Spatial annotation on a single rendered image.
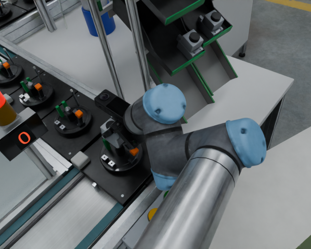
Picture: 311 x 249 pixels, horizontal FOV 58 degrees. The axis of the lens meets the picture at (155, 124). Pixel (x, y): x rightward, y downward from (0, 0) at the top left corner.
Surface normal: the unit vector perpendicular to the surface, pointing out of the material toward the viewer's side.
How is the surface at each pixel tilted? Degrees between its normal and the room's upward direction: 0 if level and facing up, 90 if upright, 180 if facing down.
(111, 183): 0
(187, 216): 17
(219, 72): 45
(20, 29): 90
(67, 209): 0
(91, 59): 0
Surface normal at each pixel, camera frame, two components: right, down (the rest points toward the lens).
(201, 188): 0.14, -0.72
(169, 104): 0.40, -0.19
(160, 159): -0.70, 0.01
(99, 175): -0.13, -0.64
